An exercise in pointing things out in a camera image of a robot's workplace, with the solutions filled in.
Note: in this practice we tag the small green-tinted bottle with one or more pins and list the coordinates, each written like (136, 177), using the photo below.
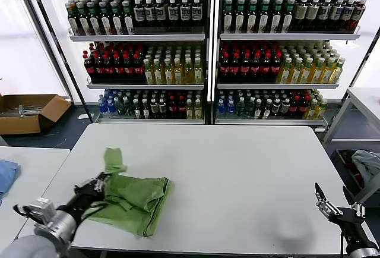
(241, 108)
(120, 108)
(128, 108)
(250, 108)

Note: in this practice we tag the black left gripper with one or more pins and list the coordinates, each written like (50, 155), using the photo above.
(84, 198)

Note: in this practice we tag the green polo shirt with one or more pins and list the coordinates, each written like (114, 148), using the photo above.
(133, 204)

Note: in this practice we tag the small dark drink bottle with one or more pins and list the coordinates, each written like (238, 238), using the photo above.
(285, 108)
(267, 110)
(145, 110)
(162, 110)
(258, 110)
(276, 108)
(136, 110)
(153, 110)

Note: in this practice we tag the small yellow drink bottle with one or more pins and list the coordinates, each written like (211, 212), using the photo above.
(311, 110)
(320, 110)
(190, 110)
(198, 110)

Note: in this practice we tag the small red-label cola bottle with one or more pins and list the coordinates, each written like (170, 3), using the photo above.
(302, 108)
(173, 110)
(182, 110)
(294, 108)

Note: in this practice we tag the blue folded cloth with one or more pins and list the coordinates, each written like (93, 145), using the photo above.
(7, 174)

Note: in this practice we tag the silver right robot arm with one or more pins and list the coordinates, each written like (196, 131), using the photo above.
(363, 253)

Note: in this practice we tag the clear packets in box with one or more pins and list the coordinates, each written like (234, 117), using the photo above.
(26, 110)

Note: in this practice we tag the black slanted frame pole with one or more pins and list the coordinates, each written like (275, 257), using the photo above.
(362, 62)
(59, 47)

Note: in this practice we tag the small blue drink bottle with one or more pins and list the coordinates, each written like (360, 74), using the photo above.
(230, 107)
(221, 107)
(103, 106)
(112, 107)

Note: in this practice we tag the yellow tea bottle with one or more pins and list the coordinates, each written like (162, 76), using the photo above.
(305, 75)
(159, 75)
(149, 75)
(326, 75)
(337, 73)
(169, 75)
(294, 75)
(316, 75)
(199, 75)
(284, 75)
(178, 75)
(189, 75)

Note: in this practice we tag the brown cardboard box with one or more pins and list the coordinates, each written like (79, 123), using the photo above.
(17, 124)

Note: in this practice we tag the white-cap blue-label drink bottle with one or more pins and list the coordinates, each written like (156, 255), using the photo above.
(138, 12)
(185, 12)
(345, 12)
(149, 12)
(323, 12)
(173, 12)
(196, 12)
(335, 12)
(160, 12)

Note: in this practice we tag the white-cap beige-label drink bottle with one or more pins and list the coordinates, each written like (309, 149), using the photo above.
(311, 12)
(300, 12)

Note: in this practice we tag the grey crumpled cloth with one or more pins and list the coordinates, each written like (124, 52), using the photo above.
(366, 163)

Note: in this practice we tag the black storage crate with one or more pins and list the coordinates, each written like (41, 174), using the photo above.
(344, 166)

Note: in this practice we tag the white metal side table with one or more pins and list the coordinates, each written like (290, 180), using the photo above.
(365, 99)

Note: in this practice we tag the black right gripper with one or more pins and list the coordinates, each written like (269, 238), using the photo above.
(348, 219)

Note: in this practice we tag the green-cap dark tea bottle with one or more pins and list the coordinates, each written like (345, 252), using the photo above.
(263, 20)
(74, 21)
(228, 20)
(116, 23)
(240, 20)
(94, 23)
(84, 23)
(276, 20)
(251, 20)
(128, 21)
(287, 20)
(105, 23)

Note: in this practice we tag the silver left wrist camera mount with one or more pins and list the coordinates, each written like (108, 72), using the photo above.
(41, 207)

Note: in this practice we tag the white bottle shelf rack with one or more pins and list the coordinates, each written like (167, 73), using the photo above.
(288, 36)
(136, 37)

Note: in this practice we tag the red cloth piece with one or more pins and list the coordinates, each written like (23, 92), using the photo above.
(357, 176)

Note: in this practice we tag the white-cap dark red bottle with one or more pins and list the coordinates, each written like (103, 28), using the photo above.
(357, 12)

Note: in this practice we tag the white paper scrap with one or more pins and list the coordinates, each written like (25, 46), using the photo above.
(83, 116)

